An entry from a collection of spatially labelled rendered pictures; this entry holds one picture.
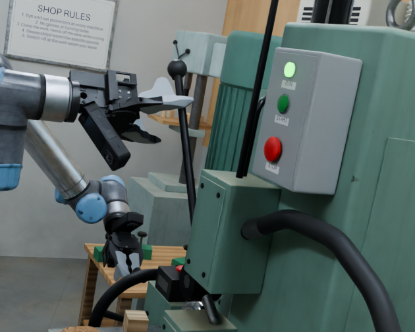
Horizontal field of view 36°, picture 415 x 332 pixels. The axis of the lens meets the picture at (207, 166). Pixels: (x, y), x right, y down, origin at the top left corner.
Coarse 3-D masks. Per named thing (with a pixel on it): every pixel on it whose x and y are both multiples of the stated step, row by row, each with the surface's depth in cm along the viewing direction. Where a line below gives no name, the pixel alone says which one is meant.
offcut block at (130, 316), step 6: (126, 312) 125; (132, 312) 125; (138, 312) 126; (144, 312) 126; (126, 318) 124; (132, 318) 123; (138, 318) 123; (144, 318) 124; (126, 324) 123; (132, 324) 122; (138, 324) 123; (144, 324) 123; (126, 330) 122; (132, 330) 123; (138, 330) 123; (144, 330) 123
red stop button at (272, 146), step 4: (272, 136) 75; (268, 140) 75; (272, 140) 74; (276, 140) 74; (268, 144) 75; (272, 144) 74; (276, 144) 74; (280, 144) 74; (264, 148) 76; (268, 148) 75; (272, 148) 74; (276, 148) 74; (280, 148) 74; (264, 152) 76; (268, 152) 75; (272, 152) 74; (276, 152) 74; (280, 152) 74; (268, 156) 75; (272, 156) 74; (276, 156) 74; (268, 160) 75; (272, 160) 74
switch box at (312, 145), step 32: (320, 64) 69; (352, 64) 71; (320, 96) 70; (352, 96) 72; (288, 128) 73; (320, 128) 71; (256, 160) 79; (288, 160) 73; (320, 160) 72; (320, 192) 73
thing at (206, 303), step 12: (180, 60) 111; (168, 72) 111; (180, 72) 110; (180, 84) 110; (180, 120) 107; (180, 132) 106; (192, 168) 104; (192, 180) 103; (192, 192) 102; (192, 204) 101; (192, 216) 100; (180, 276) 97; (180, 288) 97; (192, 288) 93; (192, 300) 94; (204, 300) 94; (216, 300) 96; (216, 312) 92; (216, 324) 91
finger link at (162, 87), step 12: (156, 84) 108; (168, 84) 108; (144, 96) 107; (156, 96) 107; (168, 96) 106; (180, 96) 106; (144, 108) 106; (156, 108) 106; (168, 108) 107; (180, 108) 107
